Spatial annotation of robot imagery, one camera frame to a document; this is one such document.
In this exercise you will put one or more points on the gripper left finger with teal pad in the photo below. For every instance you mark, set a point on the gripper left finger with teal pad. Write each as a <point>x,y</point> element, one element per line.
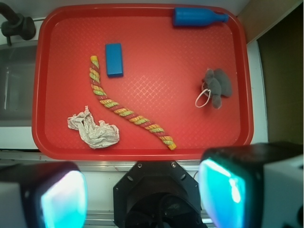
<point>44,195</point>

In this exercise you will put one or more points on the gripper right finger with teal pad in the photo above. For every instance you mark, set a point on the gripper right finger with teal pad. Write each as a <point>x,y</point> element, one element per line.
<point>253,186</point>

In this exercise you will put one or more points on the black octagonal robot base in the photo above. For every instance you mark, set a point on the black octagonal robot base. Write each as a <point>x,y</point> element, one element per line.
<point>157,194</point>

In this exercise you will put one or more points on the gray plush animal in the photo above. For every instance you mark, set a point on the gray plush animal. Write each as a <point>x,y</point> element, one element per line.
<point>215,85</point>

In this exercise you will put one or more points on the crumpled white paper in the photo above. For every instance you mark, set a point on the crumpled white paper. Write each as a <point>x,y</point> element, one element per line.
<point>96,136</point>

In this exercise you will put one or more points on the red plastic tray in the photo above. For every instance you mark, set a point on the red plastic tray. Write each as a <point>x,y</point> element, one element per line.
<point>163,71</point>

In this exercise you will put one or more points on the stainless steel sink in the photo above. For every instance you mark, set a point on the stainless steel sink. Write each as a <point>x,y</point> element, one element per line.
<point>17,71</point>

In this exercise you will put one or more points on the blue rectangular block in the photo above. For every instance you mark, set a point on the blue rectangular block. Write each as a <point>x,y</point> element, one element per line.
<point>114,60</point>

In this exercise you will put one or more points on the dark metal faucet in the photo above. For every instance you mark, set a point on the dark metal faucet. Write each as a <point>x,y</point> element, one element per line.
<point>16,24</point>

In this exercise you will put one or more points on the blue plastic bottle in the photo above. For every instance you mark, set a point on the blue plastic bottle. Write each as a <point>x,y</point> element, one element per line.
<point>197,17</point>

